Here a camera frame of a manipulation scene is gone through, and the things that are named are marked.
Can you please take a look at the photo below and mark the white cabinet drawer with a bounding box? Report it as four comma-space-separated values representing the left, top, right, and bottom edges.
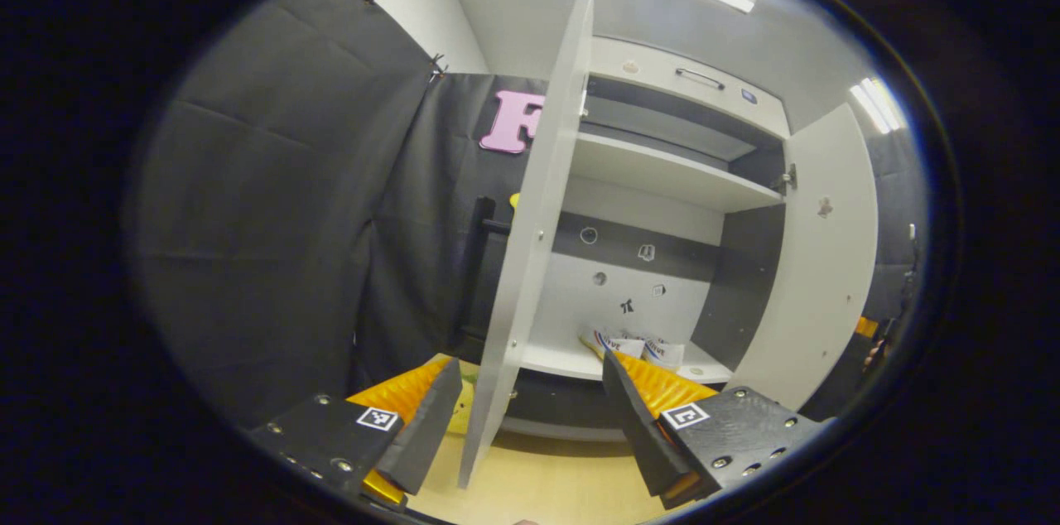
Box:
590, 36, 790, 138

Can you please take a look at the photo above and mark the white cabinet shelf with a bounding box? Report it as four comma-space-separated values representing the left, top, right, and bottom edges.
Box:
520, 335, 734, 383
571, 132, 786, 214

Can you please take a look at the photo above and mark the white cabinet door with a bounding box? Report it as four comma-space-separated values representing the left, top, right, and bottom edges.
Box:
727, 103, 879, 412
458, 0, 595, 491

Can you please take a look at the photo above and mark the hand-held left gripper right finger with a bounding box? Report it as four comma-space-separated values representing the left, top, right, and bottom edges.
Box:
601, 349, 833, 511

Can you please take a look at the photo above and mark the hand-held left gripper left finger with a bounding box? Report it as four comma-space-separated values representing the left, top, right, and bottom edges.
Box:
247, 356, 465, 511

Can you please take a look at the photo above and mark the white sneaker shoe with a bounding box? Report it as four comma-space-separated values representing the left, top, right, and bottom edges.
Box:
644, 338, 687, 370
578, 328, 647, 360

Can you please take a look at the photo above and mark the white shoe cabinet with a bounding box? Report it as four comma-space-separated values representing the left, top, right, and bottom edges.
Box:
497, 35, 792, 443

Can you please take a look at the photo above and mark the black door handle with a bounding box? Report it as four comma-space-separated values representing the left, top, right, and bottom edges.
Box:
468, 195, 514, 344

